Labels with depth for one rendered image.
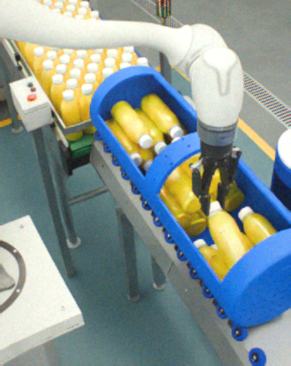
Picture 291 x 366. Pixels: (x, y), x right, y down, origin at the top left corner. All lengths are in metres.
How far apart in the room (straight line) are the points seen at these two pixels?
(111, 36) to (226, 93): 0.25
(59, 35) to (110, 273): 1.86
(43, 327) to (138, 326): 1.23
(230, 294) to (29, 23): 0.73
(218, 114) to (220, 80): 0.08
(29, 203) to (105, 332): 0.97
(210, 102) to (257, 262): 0.38
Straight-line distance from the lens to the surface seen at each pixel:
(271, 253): 1.21
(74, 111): 1.93
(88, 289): 2.65
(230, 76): 1.05
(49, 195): 2.27
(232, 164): 1.28
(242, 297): 1.23
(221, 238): 1.31
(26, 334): 1.32
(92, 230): 2.89
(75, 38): 1.00
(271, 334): 1.45
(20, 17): 0.97
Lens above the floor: 2.17
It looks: 43 degrees down
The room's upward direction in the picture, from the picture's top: 4 degrees counter-clockwise
